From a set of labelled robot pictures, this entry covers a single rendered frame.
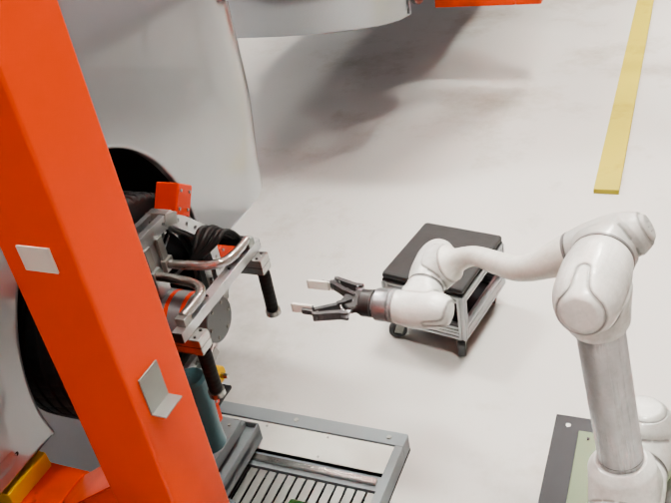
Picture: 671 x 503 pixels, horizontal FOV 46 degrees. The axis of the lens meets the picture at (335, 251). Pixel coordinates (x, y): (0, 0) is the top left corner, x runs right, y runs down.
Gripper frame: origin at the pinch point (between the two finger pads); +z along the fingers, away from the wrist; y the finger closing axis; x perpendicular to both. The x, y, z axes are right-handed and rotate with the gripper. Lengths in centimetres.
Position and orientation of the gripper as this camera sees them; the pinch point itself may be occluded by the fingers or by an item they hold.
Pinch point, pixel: (306, 295)
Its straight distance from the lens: 222.5
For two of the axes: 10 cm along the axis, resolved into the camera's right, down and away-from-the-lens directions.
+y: 3.7, -5.6, 7.5
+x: -1.5, -8.3, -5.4
